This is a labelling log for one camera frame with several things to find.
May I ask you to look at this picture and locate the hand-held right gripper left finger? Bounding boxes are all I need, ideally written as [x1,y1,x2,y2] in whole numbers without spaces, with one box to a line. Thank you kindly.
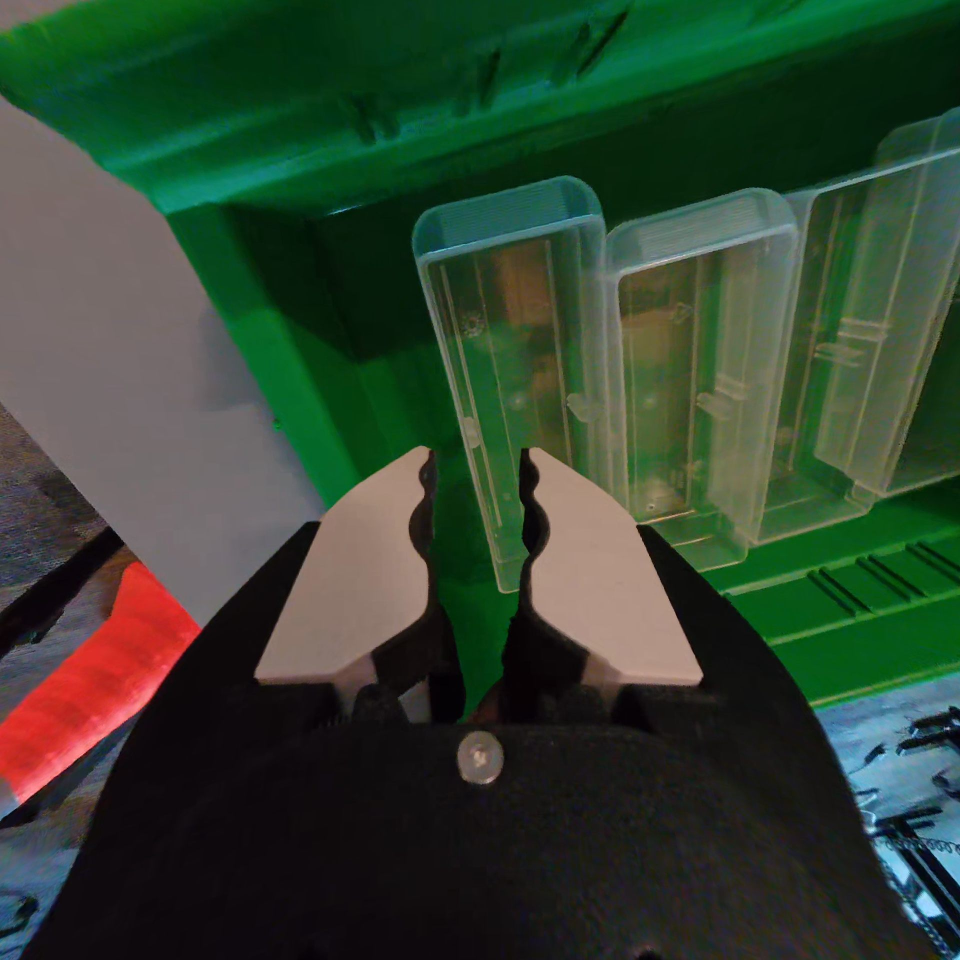
[253,445,462,715]

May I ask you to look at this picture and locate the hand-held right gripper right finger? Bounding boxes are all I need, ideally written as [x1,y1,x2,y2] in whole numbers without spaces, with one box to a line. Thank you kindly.
[501,446,706,700]

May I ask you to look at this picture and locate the clear plastic drawer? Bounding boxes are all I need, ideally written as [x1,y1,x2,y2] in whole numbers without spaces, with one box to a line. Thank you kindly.
[813,105,960,500]
[603,189,800,573]
[750,176,946,547]
[411,176,627,595]

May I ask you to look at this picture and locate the green plastic bin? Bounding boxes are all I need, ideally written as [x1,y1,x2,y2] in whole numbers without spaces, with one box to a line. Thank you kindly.
[0,0,960,710]

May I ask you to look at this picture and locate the red bar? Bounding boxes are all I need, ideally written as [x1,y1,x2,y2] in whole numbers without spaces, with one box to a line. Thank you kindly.
[0,561,204,807]

